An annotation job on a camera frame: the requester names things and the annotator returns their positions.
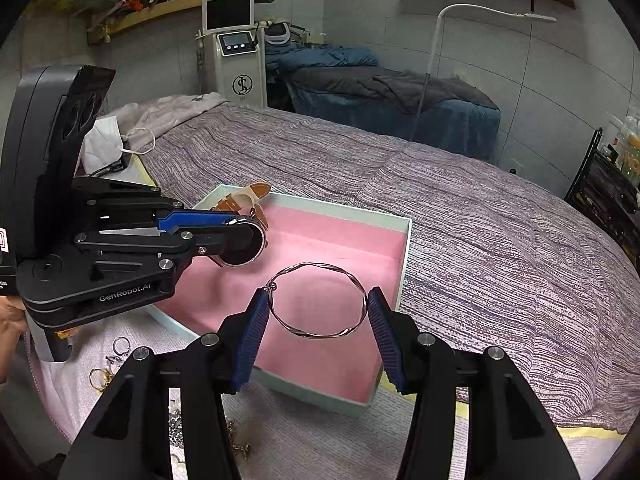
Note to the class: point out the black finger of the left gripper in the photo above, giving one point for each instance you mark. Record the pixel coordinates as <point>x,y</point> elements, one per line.
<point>190,241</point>

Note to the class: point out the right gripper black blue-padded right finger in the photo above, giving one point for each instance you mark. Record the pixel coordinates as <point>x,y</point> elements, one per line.
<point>511,435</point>

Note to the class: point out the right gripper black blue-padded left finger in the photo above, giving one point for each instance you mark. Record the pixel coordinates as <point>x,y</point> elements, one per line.
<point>126,435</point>

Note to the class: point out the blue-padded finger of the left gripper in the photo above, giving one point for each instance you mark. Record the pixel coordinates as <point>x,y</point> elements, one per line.
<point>182,219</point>

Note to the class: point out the brown strap wrist watch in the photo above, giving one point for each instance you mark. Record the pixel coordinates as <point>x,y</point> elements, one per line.
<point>249,223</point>

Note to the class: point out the twisted silver bangle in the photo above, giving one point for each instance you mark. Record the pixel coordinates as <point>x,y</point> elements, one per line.
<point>317,300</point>

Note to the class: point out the person's left hand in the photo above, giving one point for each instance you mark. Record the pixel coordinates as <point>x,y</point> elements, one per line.
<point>12,325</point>

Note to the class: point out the mint box pink lining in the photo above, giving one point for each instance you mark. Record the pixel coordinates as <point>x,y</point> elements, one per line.
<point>323,258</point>

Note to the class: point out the white face mask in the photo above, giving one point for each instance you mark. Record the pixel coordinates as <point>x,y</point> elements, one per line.
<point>106,149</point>

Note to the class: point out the white dotted towel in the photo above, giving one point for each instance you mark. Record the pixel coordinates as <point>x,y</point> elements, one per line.
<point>300,439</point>

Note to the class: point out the beige pink blanket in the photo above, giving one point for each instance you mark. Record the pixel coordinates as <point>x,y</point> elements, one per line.
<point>140,125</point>

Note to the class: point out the white beauty machine with screens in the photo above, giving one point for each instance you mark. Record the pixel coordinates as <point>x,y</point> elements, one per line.
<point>231,52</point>

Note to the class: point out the purple woven bedspread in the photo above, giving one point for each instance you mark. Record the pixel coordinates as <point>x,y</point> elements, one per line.
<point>493,259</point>

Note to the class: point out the blue massage bed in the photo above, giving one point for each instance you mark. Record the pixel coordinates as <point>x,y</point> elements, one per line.
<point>349,87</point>

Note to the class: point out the black trolley rack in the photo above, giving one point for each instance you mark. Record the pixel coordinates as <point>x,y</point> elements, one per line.
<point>602,194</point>

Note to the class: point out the white floor lamp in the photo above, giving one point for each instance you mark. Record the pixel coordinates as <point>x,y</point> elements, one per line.
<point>466,32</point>

